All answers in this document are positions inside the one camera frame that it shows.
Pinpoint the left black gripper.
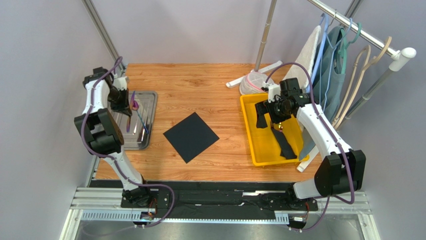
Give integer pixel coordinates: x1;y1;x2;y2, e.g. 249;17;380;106
107;87;133;116

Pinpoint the iridescent spoon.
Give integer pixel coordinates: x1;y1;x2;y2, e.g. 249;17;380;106
130;91;149;134

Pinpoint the black paper napkin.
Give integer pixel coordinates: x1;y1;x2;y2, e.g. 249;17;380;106
163;112;220;163

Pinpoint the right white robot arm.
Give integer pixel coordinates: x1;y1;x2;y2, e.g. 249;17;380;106
255;78;366;204

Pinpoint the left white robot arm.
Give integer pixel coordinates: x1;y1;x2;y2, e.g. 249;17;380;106
74;67;153;207

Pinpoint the silver metal tray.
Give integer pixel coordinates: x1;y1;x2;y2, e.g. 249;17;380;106
111;91;158;151

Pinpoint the white mesh bowl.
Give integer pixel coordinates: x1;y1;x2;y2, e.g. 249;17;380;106
239;71;280;95

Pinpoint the yellow plastic bin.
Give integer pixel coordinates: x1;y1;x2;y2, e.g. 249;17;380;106
239;93;304;167

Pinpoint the white towel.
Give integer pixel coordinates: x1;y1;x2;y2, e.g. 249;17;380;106
283;25;322;91

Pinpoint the teal garment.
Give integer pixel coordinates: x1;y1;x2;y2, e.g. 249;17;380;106
298;25;349;161

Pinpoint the blue hanger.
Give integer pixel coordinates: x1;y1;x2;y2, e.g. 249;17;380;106
305;14;349;115

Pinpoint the beige hanger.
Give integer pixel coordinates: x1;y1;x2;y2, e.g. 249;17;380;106
332;44;372;129
334;36;393;131

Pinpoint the green hanger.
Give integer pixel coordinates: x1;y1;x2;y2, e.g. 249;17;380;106
335;22;362;75

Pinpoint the metal clothes rack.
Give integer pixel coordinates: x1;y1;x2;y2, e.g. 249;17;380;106
226;0;417;173

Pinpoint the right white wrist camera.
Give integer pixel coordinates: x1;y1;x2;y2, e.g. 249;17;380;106
262;82;281;103

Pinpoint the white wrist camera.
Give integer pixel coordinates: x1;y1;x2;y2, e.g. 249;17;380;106
112;76;130;91
262;82;281;103

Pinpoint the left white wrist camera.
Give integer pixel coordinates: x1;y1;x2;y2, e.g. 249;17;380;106
112;76;130;91

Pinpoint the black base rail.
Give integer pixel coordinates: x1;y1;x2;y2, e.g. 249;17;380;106
88;179;319;221

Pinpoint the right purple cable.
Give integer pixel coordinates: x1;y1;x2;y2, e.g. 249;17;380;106
264;62;356;233

